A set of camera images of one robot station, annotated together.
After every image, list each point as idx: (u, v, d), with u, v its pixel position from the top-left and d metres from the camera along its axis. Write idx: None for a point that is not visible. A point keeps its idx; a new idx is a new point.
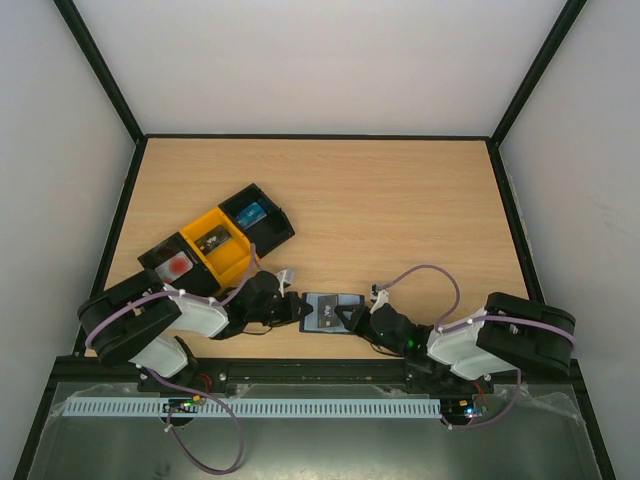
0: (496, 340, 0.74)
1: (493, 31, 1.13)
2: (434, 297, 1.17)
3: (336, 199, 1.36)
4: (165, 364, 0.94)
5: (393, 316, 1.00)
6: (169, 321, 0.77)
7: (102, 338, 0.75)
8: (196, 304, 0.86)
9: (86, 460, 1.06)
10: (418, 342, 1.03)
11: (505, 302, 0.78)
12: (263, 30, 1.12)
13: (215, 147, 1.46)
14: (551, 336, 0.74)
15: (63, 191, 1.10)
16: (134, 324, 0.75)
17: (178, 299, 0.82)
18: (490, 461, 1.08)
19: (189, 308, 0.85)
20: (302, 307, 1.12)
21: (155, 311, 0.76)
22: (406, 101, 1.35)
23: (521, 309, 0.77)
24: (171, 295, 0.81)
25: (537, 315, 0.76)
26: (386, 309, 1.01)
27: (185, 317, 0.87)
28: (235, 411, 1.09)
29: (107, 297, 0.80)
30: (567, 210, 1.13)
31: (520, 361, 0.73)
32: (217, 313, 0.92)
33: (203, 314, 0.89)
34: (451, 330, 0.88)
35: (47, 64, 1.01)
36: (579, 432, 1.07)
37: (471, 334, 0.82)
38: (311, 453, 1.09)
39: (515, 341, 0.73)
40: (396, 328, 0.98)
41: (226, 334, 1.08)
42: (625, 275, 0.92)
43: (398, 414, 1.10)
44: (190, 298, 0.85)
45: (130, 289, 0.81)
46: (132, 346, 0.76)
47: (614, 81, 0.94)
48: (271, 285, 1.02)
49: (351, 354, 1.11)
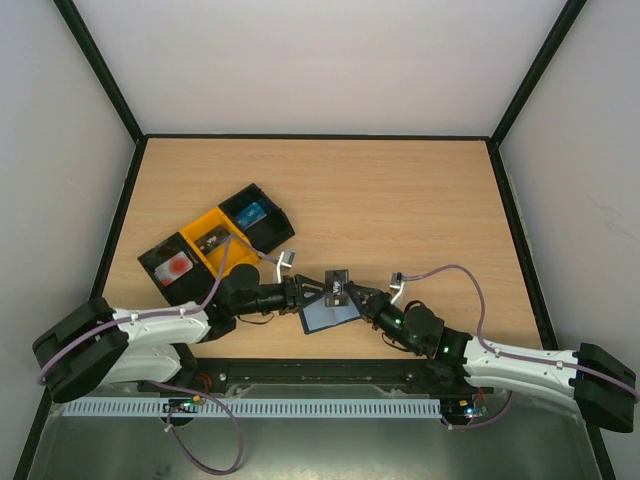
0: (591, 391, 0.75)
1: (493, 31, 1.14)
2: (456, 297, 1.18)
3: (336, 199, 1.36)
4: (153, 373, 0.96)
5: (431, 320, 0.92)
6: (116, 354, 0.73)
7: (53, 374, 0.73)
8: (153, 323, 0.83)
9: (86, 460, 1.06)
10: (446, 345, 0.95)
11: (602, 357, 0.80)
12: (263, 31, 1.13)
13: (215, 147, 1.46)
14: (628, 394, 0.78)
15: (62, 189, 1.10)
16: (82, 359, 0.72)
17: (131, 326, 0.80)
18: (490, 461, 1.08)
19: (148, 328, 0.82)
20: (301, 295, 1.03)
21: (99, 344, 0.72)
22: (406, 102, 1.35)
23: (610, 366, 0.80)
24: (121, 323, 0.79)
25: (619, 373, 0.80)
26: (418, 308, 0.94)
27: (150, 340, 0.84)
28: (235, 411, 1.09)
29: (55, 331, 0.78)
30: (567, 210, 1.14)
31: (599, 414, 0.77)
32: (187, 322, 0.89)
33: (168, 328, 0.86)
34: (511, 358, 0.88)
35: (48, 61, 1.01)
36: (579, 432, 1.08)
37: (553, 374, 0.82)
38: (311, 453, 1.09)
39: (608, 399, 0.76)
40: (432, 332, 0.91)
41: (215, 335, 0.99)
42: (625, 274, 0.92)
43: (399, 414, 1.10)
44: (145, 319, 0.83)
45: (77, 321, 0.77)
46: (86, 382, 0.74)
47: (613, 82, 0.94)
48: (250, 279, 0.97)
49: (351, 354, 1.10)
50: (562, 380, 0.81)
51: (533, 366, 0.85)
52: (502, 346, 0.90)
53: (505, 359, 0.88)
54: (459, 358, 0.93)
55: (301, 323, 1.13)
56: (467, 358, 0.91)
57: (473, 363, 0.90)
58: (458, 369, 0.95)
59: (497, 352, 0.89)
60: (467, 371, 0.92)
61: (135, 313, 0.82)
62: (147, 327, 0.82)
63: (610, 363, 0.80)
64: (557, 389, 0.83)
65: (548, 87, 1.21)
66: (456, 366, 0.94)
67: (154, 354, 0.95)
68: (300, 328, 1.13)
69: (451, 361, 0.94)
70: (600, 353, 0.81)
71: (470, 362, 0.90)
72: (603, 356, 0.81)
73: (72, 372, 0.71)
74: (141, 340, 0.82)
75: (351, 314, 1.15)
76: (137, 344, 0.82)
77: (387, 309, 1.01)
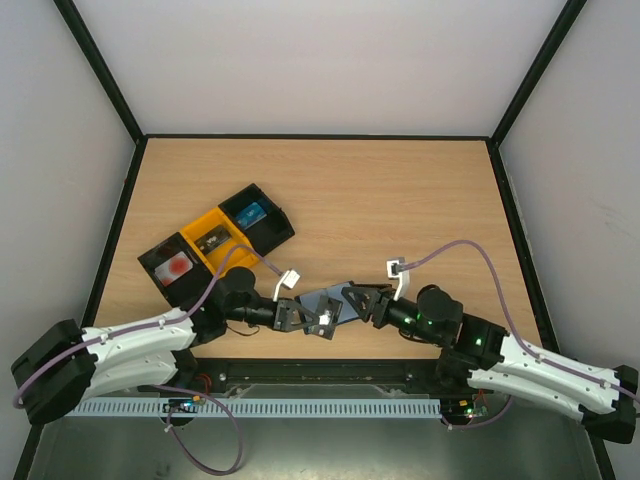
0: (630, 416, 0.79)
1: (493, 32, 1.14)
2: (456, 298, 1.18)
3: (337, 199, 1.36)
4: (147, 378, 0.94)
5: (446, 304, 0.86)
6: (83, 380, 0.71)
7: (30, 397, 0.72)
8: (126, 340, 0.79)
9: (86, 460, 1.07)
10: (476, 337, 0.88)
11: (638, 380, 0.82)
12: (263, 31, 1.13)
13: (215, 147, 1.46)
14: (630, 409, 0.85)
15: (62, 189, 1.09)
16: (51, 385, 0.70)
17: (101, 345, 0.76)
18: (490, 462, 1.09)
19: (121, 345, 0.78)
20: (288, 322, 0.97)
21: (65, 372, 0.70)
22: (405, 102, 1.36)
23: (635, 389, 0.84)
24: (90, 345, 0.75)
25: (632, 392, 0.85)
26: (436, 291, 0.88)
27: (128, 355, 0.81)
28: (234, 411, 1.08)
29: (28, 356, 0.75)
30: (568, 210, 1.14)
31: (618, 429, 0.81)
32: (167, 332, 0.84)
33: (145, 342, 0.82)
34: (556, 365, 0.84)
35: (48, 59, 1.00)
36: (579, 432, 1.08)
37: (594, 392, 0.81)
38: (311, 454, 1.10)
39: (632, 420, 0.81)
40: (450, 318, 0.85)
41: (203, 339, 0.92)
42: (625, 273, 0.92)
43: (399, 414, 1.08)
44: (118, 336, 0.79)
45: (45, 344, 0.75)
46: (65, 402, 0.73)
47: (613, 83, 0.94)
48: (245, 283, 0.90)
49: (352, 355, 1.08)
50: (605, 400, 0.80)
51: (576, 380, 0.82)
52: (546, 352, 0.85)
53: (546, 365, 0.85)
54: (495, 356, 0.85)
55: None
56: (504, 357, 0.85)
57: (511, 364, 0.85)
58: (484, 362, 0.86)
59: (539, 357, 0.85)
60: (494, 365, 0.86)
61: (105, 331, 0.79)
62: (120, 344, 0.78)
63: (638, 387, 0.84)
64: (589, 404, 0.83)
65: (548, 88, 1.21)
66: (483, 360, 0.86)
67: (145, 362, 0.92)
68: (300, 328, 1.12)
69: (478, 354, 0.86)
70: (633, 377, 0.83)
71: (508, 361, 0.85)
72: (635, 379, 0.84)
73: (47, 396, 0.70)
74: (114, 358, 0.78)
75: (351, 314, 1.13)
76: (113, 361, 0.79)
77: (397, 303, 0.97)
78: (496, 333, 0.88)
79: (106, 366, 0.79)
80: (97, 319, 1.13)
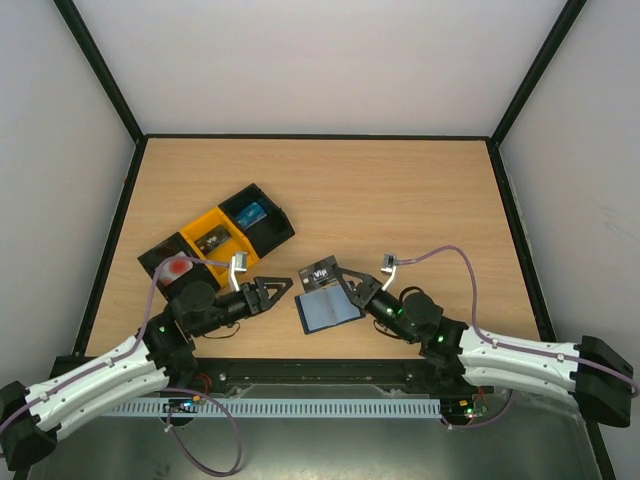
0: (593, 385, 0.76)
1: (494, 31, 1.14)
2: (456, 298, 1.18)
3: (337, 199, 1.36)
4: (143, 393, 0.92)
5: (429, 309, 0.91)
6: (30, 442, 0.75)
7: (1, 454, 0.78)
8: (71, 391, 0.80)
9: (86, 460, 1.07)
10: (440, 334, 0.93)
11: (603, 350, 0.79)
12: (263, 30, 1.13)
13: (215, 147, 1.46)
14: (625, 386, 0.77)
15: (62, 188, 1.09)
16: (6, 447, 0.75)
17: (45, 404, 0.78)
18: (492, 462, 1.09)
19: (65, 399, 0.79)
20: (262, 301, 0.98)
21: (12, 436, 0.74)
22: (406, 102, 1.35)
23: (610, 359, 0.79)
24: (33, 406, 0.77)
25: (618, 365, 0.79)
26: (420, 294, 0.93)
27: (85, 398, 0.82)
28: (231, 411, 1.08)
29: None
30: (568, 209, 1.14)
31: (593, 405, 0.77)
32: (118, 368, 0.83)
33: (92, 386, 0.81)
34: (510, 347, 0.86)
35: (47, 58, 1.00)
36: (579, 432, 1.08)
37: (552, 365, 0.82)
38: (311, 454, 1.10)
39: (607, 391, 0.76)
40: (430, 320, 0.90)
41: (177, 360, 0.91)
42: (625, 273, 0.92)
43: (398, 414, 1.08)
44: (62, 389, 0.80)
45: None
46: (38, 448, 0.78)
47: (612, 85, 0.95)
48: (199, 299, 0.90)
49: (351, 354, 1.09)
50: (562, 373, 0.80)
51: (532, 359, 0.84)
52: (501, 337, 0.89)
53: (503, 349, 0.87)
54: (455, 349, 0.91)
55: (301, 322, 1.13)
56: (462, 349, 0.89)
57: (470, 353, 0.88)
58: (451, 360, 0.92)
59: (494, 342, 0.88)
60: (460, 361, 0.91)
61: (48, 388, 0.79)
62: (65, 396, 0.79)
63: (612, 359, 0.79)
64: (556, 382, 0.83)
65: (548, 88, 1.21)
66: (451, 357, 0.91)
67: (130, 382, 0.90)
68: (300, 328, 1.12)
69: (446, 350, 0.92)
70: (601, 346, 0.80)
71: (467, 352, 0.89)
72: (605, 348, 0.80)
73: (12, 451, 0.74)
74: (65, 410, 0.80)
75: (351, 314, 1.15)
76: (73, 408, 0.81)
77: (381, 295, 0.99)
78: (459, 328, 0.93)
79: (64, 415, 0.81)
80: (98, 319, 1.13)
